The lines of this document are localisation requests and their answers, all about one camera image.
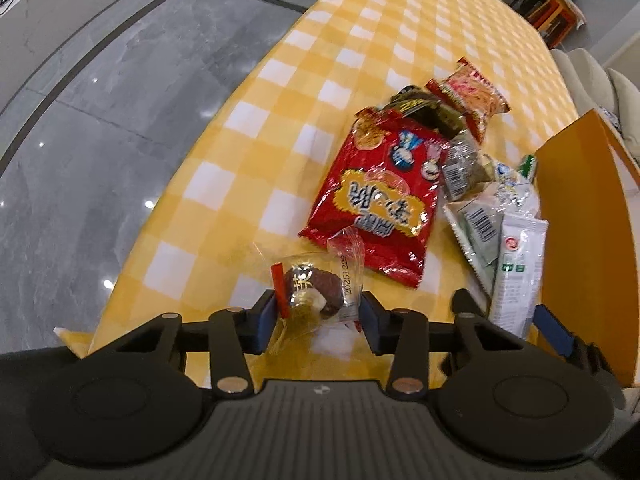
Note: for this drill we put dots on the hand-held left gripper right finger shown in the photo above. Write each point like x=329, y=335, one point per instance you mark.
x=371, y=325

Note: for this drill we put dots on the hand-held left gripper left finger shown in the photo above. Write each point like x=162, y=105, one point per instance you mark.
x=265, y=320

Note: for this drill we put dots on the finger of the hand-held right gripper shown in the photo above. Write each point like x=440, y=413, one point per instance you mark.
x=462, y=302
x=552, y=332

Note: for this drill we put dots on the clear chocolate snack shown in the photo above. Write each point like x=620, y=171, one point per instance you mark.
x=312, y=285

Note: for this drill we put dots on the long white green packet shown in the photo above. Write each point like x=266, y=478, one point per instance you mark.
x=517, y=270

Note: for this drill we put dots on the orange cardboard box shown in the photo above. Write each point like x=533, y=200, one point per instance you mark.
x=580, y=210

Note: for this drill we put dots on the white green barcode packet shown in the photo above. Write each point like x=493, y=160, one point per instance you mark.
x=477, y=230

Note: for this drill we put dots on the white blue printed packet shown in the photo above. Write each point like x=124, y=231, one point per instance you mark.
x=510, y=185

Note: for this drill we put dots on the large red snack bag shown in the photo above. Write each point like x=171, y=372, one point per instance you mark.
x=370, y=195

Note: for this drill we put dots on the grey clear snack packet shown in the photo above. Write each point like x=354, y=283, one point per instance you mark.
x=457, y=170

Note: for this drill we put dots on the green candy pack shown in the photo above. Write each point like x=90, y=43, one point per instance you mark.
x=527, y=166

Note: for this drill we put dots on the dark gold snack packet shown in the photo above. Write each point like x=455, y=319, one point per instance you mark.
x=425, y=110

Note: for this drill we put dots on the red noodle snack packet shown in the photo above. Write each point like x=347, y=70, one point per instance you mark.
x=470, y=92

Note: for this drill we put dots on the beige sofa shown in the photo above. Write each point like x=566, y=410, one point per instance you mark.
x=585, y=75

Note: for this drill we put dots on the yellow checkered tablecloth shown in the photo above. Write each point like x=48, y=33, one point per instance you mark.
x=350, y=25

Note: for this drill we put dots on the orange stool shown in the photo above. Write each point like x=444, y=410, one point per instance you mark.
x=557, y=15

